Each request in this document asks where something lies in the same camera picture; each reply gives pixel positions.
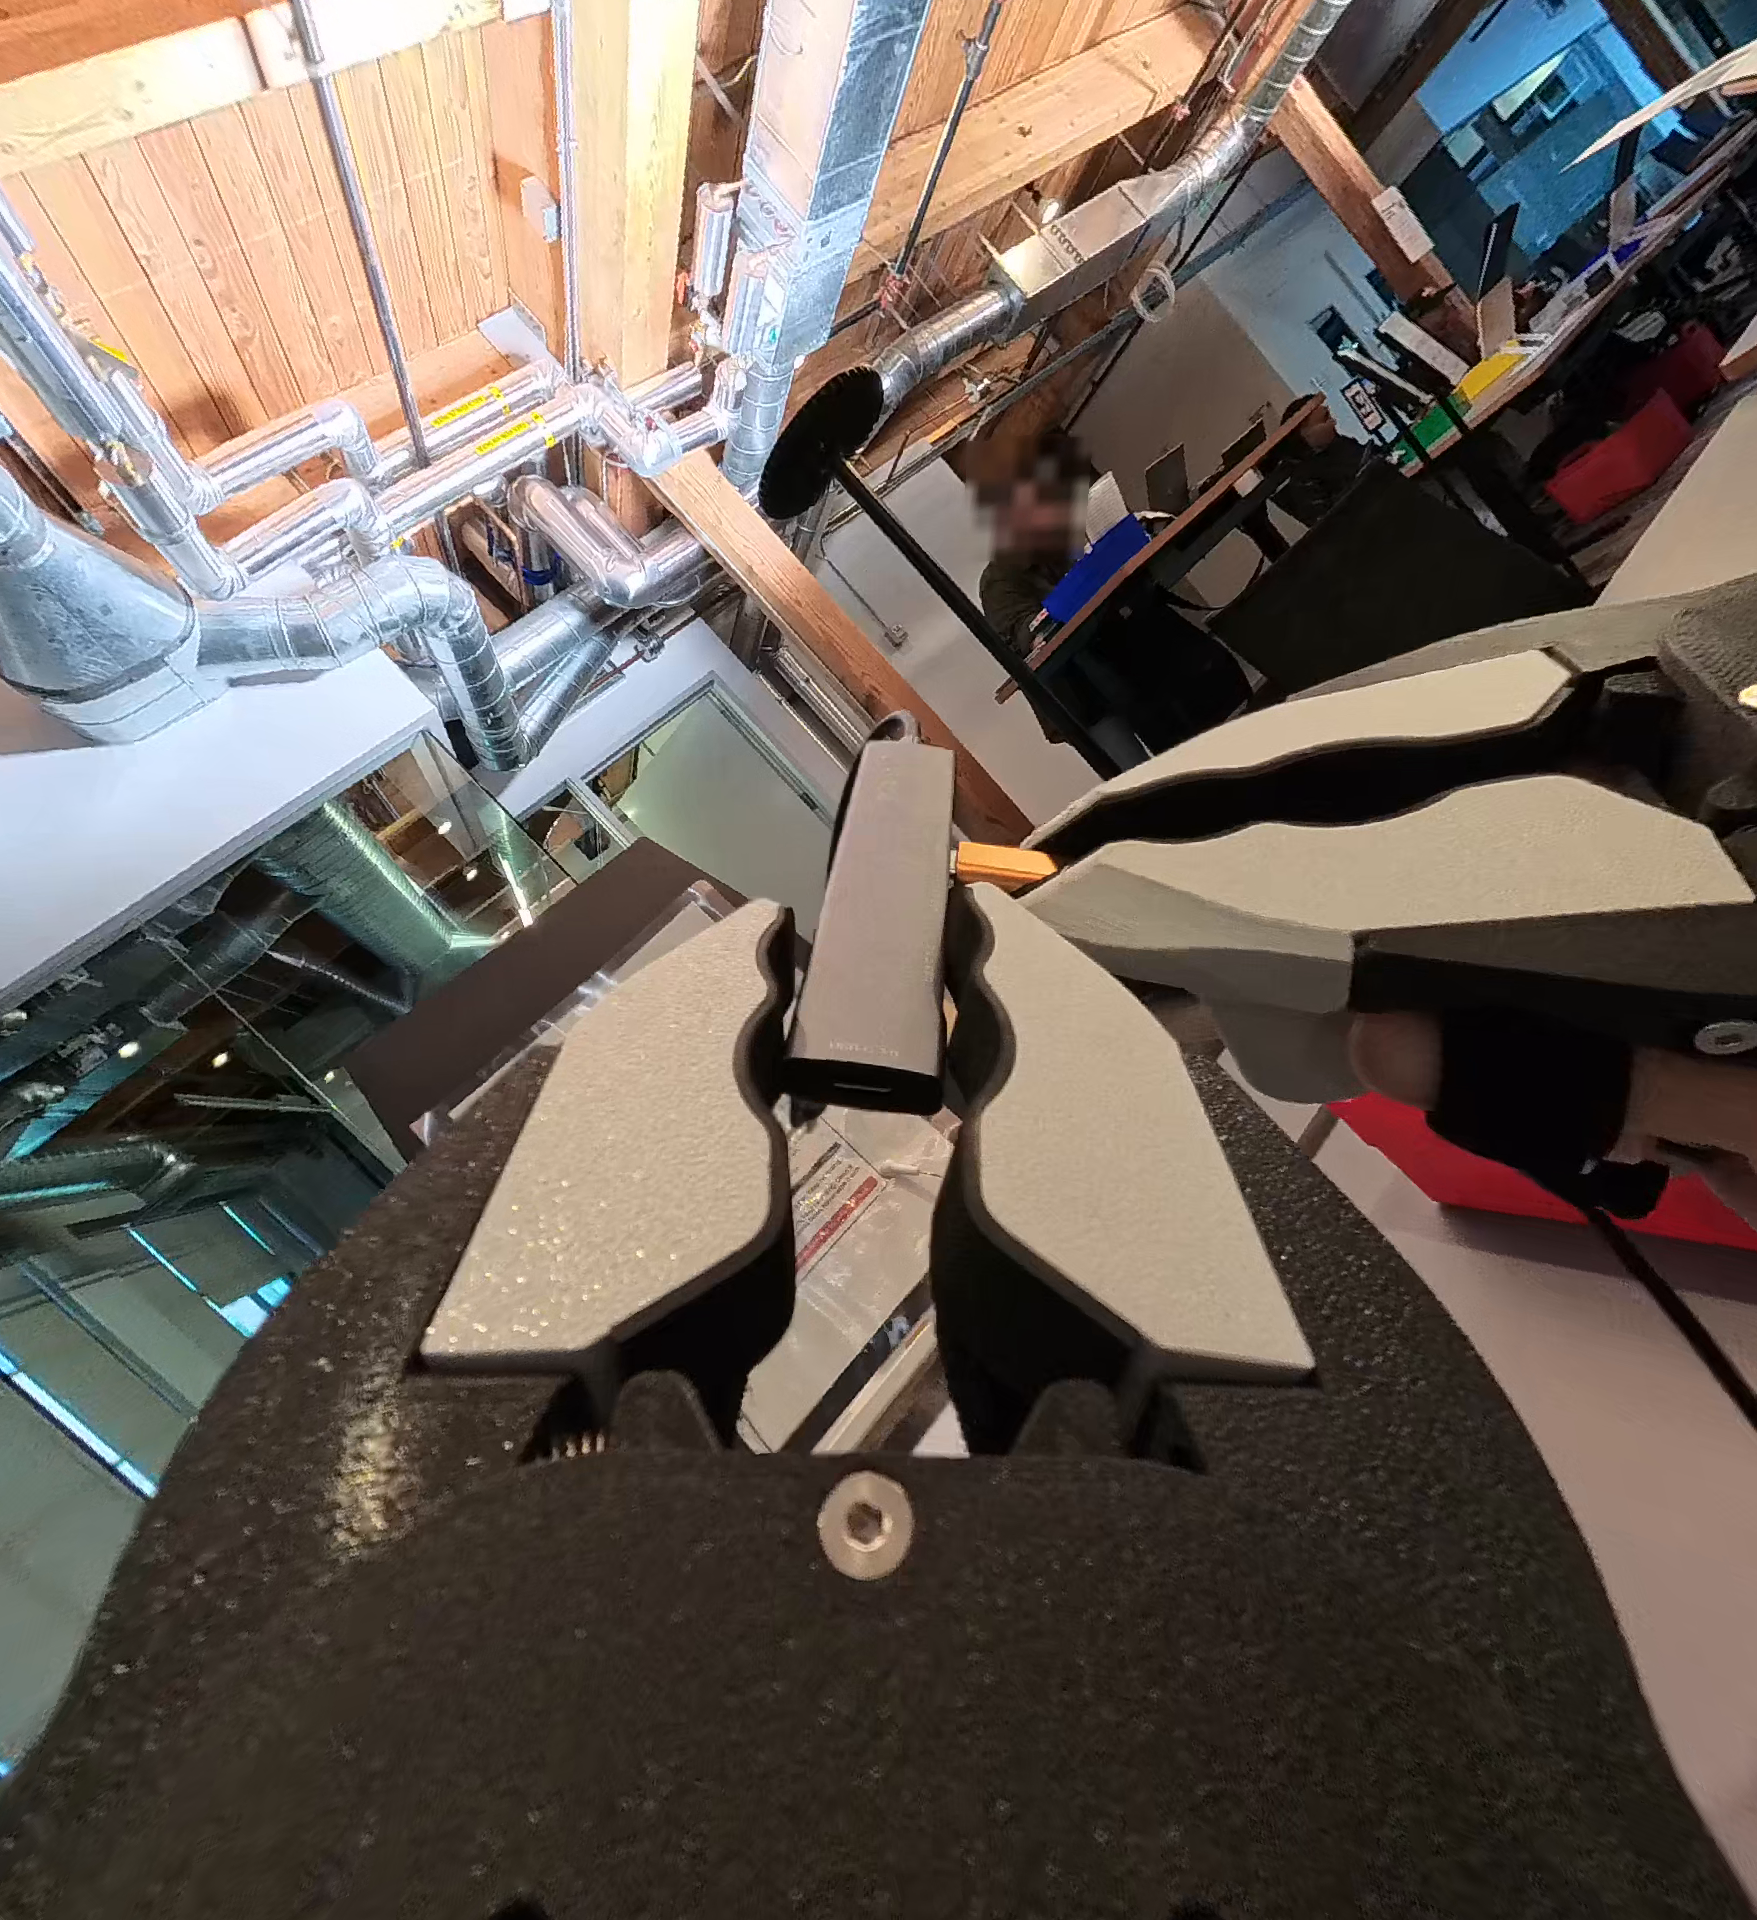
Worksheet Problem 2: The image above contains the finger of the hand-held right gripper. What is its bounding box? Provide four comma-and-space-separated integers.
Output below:
1024, 782, 1757, 1105
1024, 647, 1645, 864

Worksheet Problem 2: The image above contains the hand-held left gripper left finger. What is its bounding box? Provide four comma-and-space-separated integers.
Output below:
415, 898, 800, 1448

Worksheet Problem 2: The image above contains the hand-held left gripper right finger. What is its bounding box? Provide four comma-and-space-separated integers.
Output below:
932, 881, 1321, 1457

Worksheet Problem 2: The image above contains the black usb-c cable orange plug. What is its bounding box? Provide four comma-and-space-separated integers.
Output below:
956, 839, 1757, 1515

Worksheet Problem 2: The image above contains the grey usb hub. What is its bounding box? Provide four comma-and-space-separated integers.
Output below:
782, 736, 958, 1117

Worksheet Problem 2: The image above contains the black fabric panel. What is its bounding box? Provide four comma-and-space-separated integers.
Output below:
1207, 463, 1588, 706

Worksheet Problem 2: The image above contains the paper sign in plastic sleeve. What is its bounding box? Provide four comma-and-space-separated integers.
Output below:
792, 1115, 956, 1454

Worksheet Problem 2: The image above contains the black display board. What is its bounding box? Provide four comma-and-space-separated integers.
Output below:
343, 836, 760, 1165

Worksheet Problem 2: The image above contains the long wooden desk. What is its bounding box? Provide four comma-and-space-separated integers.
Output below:
995, 392, 1330, 706

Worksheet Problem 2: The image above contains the blue box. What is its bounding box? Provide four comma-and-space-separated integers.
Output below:
1040, 509, 1155, 618

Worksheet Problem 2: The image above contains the large red plastic bin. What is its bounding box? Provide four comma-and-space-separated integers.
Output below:
1328, 1092, 1757, 1260

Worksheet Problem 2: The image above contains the small red bin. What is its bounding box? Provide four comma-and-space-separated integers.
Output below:
1546, 392, 1698, 522
1626, 323, 1729, 410

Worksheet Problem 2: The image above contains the black round stand with pole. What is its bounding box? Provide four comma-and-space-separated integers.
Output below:
759, 367, 1120, 782

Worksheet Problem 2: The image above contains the insulated silver pipe bundle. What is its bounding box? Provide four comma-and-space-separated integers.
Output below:
0, 58, 735, 603

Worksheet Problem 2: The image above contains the grey metal conduit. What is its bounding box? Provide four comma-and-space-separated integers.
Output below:
288, 0, 432, 444

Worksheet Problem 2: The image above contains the spiral duct with vent box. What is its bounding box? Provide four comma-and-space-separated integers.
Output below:
869, 0, 1353, 412

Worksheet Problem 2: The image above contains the silver elbow duct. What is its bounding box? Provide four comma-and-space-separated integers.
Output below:
196, 553, 626, 770

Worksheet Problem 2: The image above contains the tall rectangular silver duct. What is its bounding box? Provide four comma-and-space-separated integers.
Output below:
728, 0, 941, 504

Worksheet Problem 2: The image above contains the galvanised duct with cone reducer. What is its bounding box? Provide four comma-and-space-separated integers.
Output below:
0, 336, 203, 743

